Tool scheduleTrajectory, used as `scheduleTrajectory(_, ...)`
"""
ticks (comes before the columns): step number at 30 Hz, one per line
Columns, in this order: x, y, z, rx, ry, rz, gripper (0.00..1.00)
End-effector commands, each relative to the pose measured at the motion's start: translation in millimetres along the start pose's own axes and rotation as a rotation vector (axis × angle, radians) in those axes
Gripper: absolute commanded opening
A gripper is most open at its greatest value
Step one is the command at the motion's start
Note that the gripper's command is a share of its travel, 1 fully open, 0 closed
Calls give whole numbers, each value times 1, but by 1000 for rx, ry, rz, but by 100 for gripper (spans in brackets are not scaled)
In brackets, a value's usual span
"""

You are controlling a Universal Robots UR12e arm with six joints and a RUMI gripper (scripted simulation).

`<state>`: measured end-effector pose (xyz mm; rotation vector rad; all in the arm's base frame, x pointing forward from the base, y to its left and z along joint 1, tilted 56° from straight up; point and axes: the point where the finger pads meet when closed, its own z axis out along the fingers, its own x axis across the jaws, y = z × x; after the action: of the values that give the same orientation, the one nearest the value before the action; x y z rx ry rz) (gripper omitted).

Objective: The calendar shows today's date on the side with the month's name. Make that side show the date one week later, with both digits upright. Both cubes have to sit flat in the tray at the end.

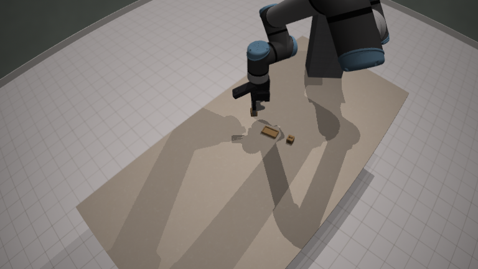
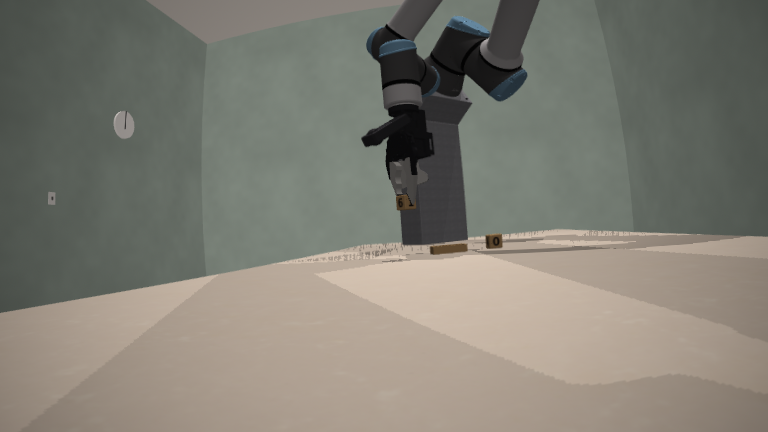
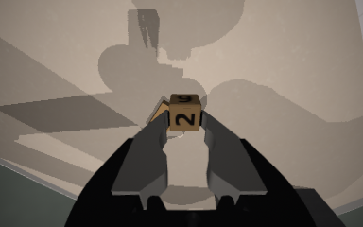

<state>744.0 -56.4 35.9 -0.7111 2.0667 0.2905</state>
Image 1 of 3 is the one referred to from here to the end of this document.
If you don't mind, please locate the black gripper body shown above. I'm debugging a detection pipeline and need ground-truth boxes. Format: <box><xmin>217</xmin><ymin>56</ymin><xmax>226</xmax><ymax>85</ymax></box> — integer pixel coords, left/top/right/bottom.
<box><xmin>250</xmin><ymin>76</ymin><xmax>270</xmax><ymax>102</ymax></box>

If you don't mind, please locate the tan rectangular tray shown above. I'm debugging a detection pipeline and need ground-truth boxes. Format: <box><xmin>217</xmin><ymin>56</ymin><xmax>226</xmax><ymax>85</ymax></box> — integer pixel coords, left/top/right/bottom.
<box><xmin>261</xmin><ymin>125</ymin><xmax>279</xmax><ymax>139</ymax></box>

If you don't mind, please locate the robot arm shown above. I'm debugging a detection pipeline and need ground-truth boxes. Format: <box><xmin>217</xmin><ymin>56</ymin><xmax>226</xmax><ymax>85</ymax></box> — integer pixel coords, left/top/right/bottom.
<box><xmin>232</xmin><ymin>0</ymin><xmax>390</xmax><ymax>99</ymax></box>

